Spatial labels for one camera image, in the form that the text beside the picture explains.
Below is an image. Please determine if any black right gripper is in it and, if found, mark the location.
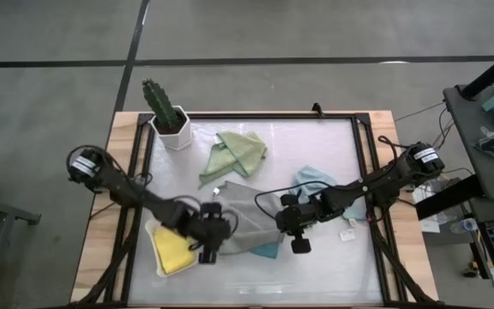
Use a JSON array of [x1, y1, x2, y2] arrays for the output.
[[274, 193, 321, 254]]

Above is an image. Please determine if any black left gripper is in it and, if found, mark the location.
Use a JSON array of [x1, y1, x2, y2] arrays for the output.
[[185, 201, 234, 265]]

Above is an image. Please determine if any grey microfiber towel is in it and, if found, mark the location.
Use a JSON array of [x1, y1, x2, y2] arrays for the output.
[[213, 179, 286, 256]]

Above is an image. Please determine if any light blue microfiber towel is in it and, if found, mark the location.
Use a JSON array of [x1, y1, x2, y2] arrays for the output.
[[289, 166, 368, 222]]

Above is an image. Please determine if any teal blue microfiber towel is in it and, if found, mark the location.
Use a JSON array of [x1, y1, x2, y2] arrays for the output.
[[249, 241, 280, 260]]

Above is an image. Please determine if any yellow microfiber towel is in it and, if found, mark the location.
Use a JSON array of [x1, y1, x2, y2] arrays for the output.
[[152, 226, 199, 276]]

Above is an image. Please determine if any pale green microfiber towel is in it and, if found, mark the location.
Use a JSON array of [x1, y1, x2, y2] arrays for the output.
[[198, 130, 268, 189]]

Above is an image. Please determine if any white plastic bin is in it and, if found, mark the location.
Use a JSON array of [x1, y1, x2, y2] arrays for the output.
[[144, 217, 200, 278]]

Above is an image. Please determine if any white hexagonal plant pot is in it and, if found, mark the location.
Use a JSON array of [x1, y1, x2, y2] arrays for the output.
[[149, 105, 194, 152]]

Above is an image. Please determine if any green cactus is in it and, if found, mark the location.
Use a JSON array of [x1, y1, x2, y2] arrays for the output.
[[142, 78, 180, 135]]

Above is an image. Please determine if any clear plastic bottle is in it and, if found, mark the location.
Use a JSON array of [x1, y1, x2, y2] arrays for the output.
[[450, 217, 479, 235]]

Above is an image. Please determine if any grey equipment cart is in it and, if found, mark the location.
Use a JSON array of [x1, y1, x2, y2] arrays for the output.
[[442, 83, 494, 201]]

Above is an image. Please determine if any black left wrist camera cable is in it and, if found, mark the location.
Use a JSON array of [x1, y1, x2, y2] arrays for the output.
[[173, 195, 240, 252]]

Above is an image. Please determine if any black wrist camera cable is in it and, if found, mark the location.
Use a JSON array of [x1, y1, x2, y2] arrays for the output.
[[254, 179, 338, 221], [173, 195, 240, 252]]

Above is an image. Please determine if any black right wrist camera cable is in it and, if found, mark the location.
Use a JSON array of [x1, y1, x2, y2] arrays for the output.
[[254, 179, 338, 221]]

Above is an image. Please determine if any black stand post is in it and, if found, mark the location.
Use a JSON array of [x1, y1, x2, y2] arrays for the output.
[[461, 42, 494, 100]]

